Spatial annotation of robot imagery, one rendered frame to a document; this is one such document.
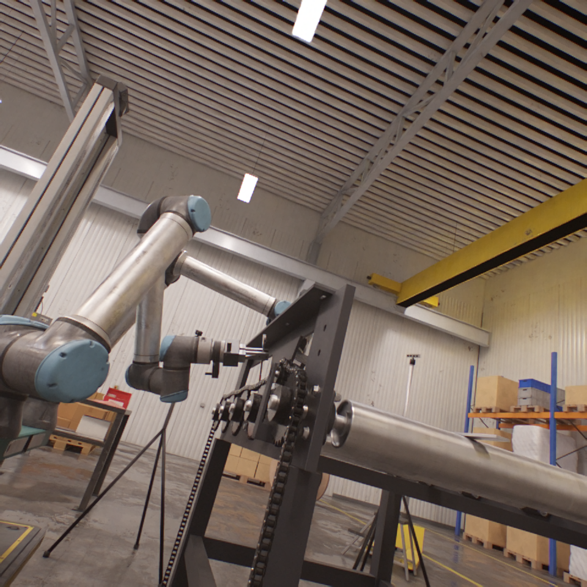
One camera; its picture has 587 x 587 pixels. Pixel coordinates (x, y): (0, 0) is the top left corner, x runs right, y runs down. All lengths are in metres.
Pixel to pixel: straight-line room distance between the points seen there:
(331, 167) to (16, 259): 11.23
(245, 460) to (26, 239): 7.85
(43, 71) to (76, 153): 12.65
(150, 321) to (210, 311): 10.48
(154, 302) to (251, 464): 7.64
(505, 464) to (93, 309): 1.06
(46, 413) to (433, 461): 1.25
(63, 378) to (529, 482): 1.09
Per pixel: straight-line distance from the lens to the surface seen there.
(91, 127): 1.59
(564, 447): 11.61
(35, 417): 1.64
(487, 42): 7.93
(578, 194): 9.30
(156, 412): 11.50
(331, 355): 0.90
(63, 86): 11.94
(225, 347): 1.37
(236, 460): 8.88
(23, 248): 1.41
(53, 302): 12.23
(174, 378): 1.39
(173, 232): 1.28
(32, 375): 1.06
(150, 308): 1.44
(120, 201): 12.41
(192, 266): 1.73
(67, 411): 7.30
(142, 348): 1.46
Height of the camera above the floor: 0.76
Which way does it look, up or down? 21 degrees up
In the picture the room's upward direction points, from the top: 16 degrees clockwise
